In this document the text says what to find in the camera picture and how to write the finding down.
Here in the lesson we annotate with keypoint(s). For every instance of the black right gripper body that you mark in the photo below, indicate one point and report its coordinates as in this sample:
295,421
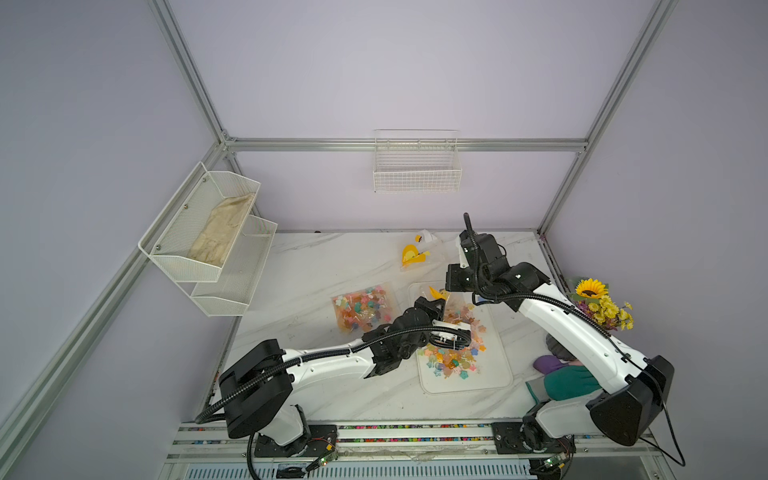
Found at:
465,280

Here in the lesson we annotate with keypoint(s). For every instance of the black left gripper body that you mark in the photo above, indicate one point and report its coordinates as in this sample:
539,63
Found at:
431,312

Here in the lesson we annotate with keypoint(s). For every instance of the clear ziploc bag of candies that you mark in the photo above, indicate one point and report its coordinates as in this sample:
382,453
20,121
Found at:
423,249

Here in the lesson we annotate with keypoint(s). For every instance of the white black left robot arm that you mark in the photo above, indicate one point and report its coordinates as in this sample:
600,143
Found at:
256,392

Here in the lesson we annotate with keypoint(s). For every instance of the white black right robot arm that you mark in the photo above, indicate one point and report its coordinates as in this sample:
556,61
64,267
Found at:
633,388

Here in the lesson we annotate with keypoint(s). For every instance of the pile of candies on tray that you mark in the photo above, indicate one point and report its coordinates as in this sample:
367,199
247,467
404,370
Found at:
442,363

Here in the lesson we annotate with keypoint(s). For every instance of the white plastic tray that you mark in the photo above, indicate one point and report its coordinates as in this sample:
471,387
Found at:
481,366

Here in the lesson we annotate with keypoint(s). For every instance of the dark glass vase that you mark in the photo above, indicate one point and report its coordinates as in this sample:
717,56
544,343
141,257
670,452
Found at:
558,350

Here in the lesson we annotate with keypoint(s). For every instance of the sunflower and yellow flower bouquet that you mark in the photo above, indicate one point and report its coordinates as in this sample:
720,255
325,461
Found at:
592,297

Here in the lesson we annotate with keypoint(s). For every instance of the purple object beside vase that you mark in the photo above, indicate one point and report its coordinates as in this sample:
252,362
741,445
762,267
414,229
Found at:
548,364

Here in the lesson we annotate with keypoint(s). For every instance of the green rubber glove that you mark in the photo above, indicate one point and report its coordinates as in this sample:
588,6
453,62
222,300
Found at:
563,384

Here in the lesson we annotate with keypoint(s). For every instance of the beige cloth in shelf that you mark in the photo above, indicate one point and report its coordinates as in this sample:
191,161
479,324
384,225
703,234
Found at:
220,231

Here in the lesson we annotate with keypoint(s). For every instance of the white two-tier mesh shelf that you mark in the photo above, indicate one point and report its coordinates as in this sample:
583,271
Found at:
216,291

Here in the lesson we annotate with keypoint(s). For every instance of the white wire wall basket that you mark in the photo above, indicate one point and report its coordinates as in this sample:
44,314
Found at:
416,161

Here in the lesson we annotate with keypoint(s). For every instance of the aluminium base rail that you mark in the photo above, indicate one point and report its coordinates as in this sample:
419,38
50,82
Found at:
414,449

